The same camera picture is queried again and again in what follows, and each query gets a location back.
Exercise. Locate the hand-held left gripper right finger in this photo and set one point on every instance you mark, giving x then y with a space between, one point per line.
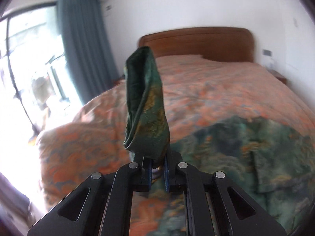
167 177

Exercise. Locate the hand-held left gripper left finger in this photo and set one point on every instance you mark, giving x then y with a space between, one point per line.
149 177

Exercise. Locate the green landscape print jacket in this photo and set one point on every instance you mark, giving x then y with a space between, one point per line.
147 108

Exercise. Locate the bed with orange bedspread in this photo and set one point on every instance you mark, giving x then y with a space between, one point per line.
211 91

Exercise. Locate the wooden headboard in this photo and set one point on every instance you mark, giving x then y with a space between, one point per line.
204 44

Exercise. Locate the grey-blue curtain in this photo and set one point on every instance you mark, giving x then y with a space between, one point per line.
86 41

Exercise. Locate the wooden nightstand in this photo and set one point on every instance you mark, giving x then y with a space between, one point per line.
279 77

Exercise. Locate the balcony window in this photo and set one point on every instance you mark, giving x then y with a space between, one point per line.
32 71

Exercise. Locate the grey wall switch panel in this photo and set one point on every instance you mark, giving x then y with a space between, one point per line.
267 52

